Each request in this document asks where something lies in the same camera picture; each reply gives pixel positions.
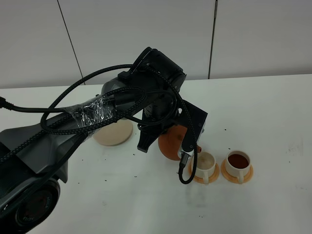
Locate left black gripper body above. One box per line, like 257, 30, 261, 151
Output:
117, 47, 186, 153

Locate brown clay teapot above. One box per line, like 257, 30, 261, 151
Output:
158, 125, 187, 161

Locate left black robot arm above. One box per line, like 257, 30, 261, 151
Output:
0, 48, 186, 234

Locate beige round teapot coaster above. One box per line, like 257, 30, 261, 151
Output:
93, 119, 133, 146

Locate left white teacup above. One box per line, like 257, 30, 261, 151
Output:
195, 152, 217, 184

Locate white teacup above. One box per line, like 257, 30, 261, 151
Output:
195, 152, 217, 184
225, 151, 251, 184

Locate left orange cup saucer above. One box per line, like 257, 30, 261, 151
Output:
187, 164, 220, 184

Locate orange cup saucer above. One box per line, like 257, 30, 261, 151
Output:
187, 164, 220, 184
221, 160, 254, 184

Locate right white teacup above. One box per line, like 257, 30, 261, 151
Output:
225, 151, 251, 184

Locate right orange cup saucer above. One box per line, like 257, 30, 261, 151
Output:
221, 160, 254, 184

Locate black braided camera cable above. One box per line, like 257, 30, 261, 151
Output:
0, 47, 198, 185

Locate loose black usb cable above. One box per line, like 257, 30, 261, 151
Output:
0, 96, 74, 115

